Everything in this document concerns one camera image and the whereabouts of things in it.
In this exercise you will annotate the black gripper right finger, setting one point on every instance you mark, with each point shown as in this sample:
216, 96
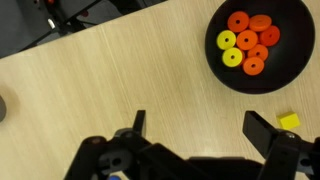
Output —
283, 156

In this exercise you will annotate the yellow cube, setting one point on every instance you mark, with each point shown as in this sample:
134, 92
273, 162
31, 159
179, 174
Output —
288, 120

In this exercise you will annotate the black camera tripod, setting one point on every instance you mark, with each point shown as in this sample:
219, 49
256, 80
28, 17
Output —
61, 15

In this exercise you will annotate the black bowl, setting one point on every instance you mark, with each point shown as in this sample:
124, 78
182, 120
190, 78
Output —
293, 66

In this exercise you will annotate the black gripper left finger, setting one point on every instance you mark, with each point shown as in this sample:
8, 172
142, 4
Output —
133, 156

